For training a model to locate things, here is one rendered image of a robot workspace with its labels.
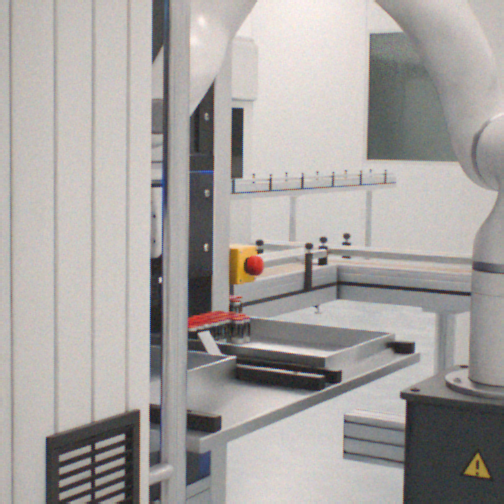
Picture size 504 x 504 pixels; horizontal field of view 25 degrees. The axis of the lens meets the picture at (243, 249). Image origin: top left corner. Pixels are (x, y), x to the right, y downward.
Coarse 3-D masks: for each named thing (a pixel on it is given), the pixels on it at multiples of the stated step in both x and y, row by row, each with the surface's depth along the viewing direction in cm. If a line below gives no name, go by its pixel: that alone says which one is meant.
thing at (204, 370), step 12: (156, 348) 178; (156, 360) 178; (192, 360) 174; (204, 360) 173; (216, 360) 172; (228, 360) 169; (156, 372) 175; (192, 372) 161; (204, 372) 163; (216, 372) 166; (228, 372) 169; (156, 384) 153; (192, 384) 161; (204, 384) 164; (216, 384) 166; (156, 396) 153
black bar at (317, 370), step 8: (240, 360) 177; (248, 360) 177; (256, 360) 176; (264, 360) 176; (272, 360) 176; (272, 368) 175; (280, 368) 174; (288, 368) 173; (296, 368) 172; (304, 368) 172; (312, 368) 171; (320, 368) 171; (328, 368) 171; (328, 376) 170; (336, 376) 169
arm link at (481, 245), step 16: (496, 128) 171; (480, 144) 174; (496, 144) 169; (480, 160) 174; (496, 160) 168; (496, 176) 170; (496, 208) 169; (496, 224) 170; (480, 240) 174; (496, 240) 171; (480, 256) 174; (496, 256) 172; (496, 272) 172
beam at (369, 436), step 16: (352, 416) 288; (368, 416) 286; (384, 416) 286; (400, 416) 286; (352, 432) 288; (368, 432) 286; (384, 432) 283; (400, 432) 281; (352, 448) 288; (368, 448) 286; (384, 448) 284; (400, 448) 281; (384, 464) 284; (400, 464) 282
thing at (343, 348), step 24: (264, 336) 207; (288, 336) 205; (312, 336) 202; (336, 336) 200; (360, 336) 197; (384, 336) 190; (288, 360) 175; (312, 360) 173; (336, 360) 175; (360, 360) 183
